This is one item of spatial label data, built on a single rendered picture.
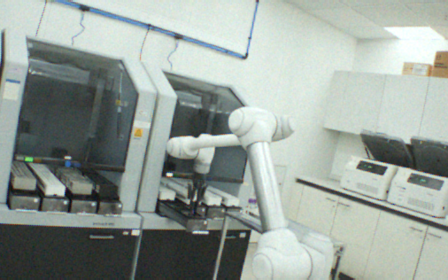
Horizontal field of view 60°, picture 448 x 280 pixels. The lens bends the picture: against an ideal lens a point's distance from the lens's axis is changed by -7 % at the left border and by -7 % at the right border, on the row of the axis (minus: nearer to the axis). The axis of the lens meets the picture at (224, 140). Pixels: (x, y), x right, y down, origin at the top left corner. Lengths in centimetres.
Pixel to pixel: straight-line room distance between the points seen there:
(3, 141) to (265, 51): 289
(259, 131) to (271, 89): 265
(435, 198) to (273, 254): 255
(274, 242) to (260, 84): 285
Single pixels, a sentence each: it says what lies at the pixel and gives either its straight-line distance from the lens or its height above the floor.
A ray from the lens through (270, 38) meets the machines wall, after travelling 435.
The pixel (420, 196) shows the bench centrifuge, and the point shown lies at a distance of 399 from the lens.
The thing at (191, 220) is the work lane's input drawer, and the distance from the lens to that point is 224.
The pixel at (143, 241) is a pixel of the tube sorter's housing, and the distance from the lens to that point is 244.
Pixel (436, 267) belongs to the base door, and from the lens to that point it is 393.
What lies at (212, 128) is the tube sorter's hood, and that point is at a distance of 257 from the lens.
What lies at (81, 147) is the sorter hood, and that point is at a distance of 223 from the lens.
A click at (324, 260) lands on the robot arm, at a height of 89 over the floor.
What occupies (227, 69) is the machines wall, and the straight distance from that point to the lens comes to 400.
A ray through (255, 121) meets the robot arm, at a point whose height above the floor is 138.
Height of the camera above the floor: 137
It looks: 3 degrees down
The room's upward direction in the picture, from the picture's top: 12 degrees clockwise
